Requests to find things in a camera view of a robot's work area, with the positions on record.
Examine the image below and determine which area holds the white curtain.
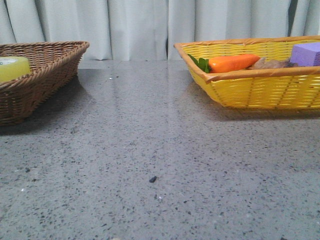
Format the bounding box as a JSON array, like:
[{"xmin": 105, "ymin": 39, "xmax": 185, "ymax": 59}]
[{"xmin": 0, "ymin": 0, "xmax": 320, "ymax": 61}]

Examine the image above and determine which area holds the brown wicker basket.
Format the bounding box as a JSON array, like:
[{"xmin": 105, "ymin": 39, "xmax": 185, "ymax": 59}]
[{"xmin": 0, "ymin": 40, "xmax": 90, "ymax": 126}]

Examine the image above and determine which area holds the yellow woven basket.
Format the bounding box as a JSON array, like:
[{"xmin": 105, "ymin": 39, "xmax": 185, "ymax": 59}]
[{"xmin": 174, "ymin": 35, "xmax": 320, "ymax": 109}]

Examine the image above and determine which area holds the brown ginger root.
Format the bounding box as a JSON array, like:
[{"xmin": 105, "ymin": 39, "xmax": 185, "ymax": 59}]
[{"xmin": 247, "ymin": 57, "xmax": 299, "ymax": 70}]

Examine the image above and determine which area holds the purple foam block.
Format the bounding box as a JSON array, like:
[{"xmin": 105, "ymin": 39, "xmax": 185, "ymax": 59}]
[{"xmin": 290, "ymin": 42, "xmax": 320, "ymax": 67}]

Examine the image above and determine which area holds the yellow tape roll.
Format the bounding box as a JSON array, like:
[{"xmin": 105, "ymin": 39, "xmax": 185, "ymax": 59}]
[{"xmin": 0, "ymin": 56, "xmax": 31, "ymax": 83}]

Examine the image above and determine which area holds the orange toy carrot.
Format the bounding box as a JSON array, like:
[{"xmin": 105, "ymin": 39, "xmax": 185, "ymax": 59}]
[{"xmin": 188, "ymin": 54, "xmax": 261, "ymax": 74}]

